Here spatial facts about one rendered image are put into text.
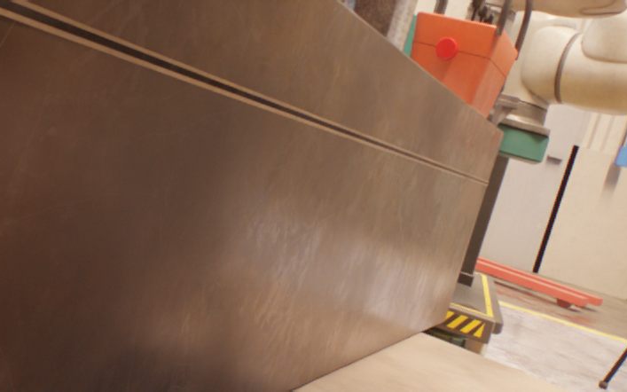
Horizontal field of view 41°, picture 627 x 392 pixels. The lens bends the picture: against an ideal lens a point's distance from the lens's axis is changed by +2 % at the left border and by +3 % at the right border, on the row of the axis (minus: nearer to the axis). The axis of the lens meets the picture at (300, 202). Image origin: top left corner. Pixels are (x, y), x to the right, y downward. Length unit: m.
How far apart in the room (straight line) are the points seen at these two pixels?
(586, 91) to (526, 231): 5.96
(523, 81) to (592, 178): 6.05
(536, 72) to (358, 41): 1.13
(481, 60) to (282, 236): 0.66
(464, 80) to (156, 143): 0.86
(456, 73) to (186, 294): 0.80
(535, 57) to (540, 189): 5.92
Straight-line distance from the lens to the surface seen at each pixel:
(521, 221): 7.74
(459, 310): 1.75
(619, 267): 8.02
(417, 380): 1.10
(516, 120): 1.85
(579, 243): 7.90
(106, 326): 0.52
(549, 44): 1.86
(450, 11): 2.14
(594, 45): 1.83
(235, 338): 0.70
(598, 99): 1.83
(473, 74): 1.31
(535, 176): 7.74
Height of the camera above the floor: 0.57
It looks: 4 degrees down
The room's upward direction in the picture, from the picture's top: 16 degrees clockwise
